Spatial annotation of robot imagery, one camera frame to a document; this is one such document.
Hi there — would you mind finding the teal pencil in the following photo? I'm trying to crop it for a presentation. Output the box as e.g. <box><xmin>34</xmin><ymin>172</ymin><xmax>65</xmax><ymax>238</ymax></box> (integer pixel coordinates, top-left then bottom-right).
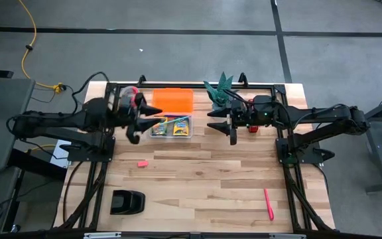
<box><xmin>159</xmin><ymin>116</ymin><xmax>192</xmax><ymax>127</ymax></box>

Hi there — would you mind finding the yellow Crayola washable crayons box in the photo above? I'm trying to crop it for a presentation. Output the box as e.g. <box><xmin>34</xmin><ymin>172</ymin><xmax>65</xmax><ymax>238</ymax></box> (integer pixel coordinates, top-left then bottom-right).
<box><xmin>172</xmin><ymin>119</ymin><xmax>190</xmax><ymax>137</ymax></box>

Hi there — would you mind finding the green snake plant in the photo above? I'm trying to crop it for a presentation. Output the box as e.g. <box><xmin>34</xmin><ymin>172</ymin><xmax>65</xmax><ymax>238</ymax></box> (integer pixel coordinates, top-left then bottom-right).
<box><xmin>203</xmin><ymin>71</ymin><xmax>235</xmax><ymax>107</ymax></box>

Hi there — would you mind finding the clear plastic pencil box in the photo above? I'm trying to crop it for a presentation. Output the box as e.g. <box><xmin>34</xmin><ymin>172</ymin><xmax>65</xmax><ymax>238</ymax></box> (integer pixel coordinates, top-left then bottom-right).
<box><xmin>149</xmin><ymin>114</ymin><xmax>194</xmax><ymax>139</ymax></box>

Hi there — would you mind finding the pink pen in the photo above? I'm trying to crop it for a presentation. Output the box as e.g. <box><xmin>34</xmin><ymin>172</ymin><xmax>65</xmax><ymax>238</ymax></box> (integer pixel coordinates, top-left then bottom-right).
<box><xmin>263</xmin><ymin>188</ymin><xmax>275</xmax><ymax>222</ymax></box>

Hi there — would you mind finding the white paper sheet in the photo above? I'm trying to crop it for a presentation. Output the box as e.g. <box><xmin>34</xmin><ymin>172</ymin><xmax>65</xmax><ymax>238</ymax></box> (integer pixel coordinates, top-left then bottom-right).
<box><xmin>49</xmin><ymin>139</ymin><xmax>73</xmax><ymax>169</ymax></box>

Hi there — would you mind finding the grey side table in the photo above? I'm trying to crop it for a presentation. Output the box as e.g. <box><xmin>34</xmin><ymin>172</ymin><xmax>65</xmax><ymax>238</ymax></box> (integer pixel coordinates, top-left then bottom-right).
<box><xmin>0</xmin><ymin>78</ymin><xmax>36</xmax><ymax>172</ymax></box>

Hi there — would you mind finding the orange plastic box lid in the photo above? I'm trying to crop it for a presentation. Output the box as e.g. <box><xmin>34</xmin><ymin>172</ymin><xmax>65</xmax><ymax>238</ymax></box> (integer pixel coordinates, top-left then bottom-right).
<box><xmin>152</xmin><ymin>88</ymin><xmax>194</xmax><ymax>114</ymax></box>

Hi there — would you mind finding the black cable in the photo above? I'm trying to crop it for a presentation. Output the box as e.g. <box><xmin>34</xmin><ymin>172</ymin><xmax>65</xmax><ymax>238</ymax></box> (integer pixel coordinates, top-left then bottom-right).
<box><xmin>71</xmin><ymin>71</ymin><xmax>111</xmax><ymax>116</ymax></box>

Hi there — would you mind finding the white plant pot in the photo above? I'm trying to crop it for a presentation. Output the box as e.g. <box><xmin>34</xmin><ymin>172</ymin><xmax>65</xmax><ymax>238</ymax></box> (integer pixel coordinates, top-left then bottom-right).
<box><xmin>212</xmin><ymin>98</ymin><xmax>229</xmax><ymax>113</ymax></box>

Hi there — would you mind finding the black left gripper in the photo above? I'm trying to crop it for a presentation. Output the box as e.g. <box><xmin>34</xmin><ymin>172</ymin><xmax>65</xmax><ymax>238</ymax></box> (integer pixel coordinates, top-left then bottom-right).
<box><xmin>117</xmin><ymin>92</ymin><xmax>163</xmax><ymax>145</ymax></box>

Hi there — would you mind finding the yellow extension cable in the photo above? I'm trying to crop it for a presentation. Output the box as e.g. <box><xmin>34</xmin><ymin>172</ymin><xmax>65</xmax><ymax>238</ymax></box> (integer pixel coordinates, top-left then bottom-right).
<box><xmin>17</xmin><ymin>0</ymin><xmax>68</xmax><ymax>94</ymax></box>

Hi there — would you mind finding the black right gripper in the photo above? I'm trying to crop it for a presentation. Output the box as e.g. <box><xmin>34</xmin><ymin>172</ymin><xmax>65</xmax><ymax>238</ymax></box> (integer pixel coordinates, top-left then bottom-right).
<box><xmin>207</xmin><ymin>98</ymin><xmax>255</xmax><ymax>146</ymax></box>

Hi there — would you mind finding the black tape dispenser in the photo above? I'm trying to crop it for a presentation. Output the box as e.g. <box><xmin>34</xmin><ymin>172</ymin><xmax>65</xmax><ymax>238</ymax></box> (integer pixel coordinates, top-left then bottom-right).
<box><xmin>109</xmin><ymin>189</ymin><xmax>146</xmax><ymax>216</ymax></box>

